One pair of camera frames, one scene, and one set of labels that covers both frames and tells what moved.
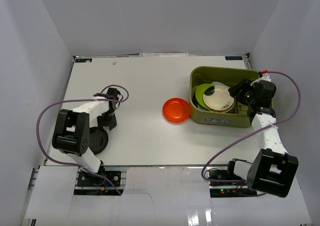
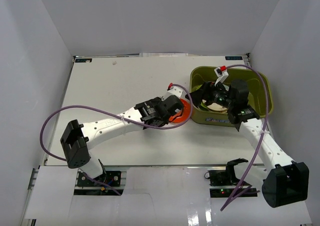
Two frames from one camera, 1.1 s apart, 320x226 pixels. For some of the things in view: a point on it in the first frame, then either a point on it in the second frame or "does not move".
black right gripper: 244,83 to 197,96
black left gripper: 108,122 to 178,106
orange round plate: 176,110 does not move
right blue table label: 233,57 does not move
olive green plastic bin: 240,118 does not move
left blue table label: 83,60 does not move
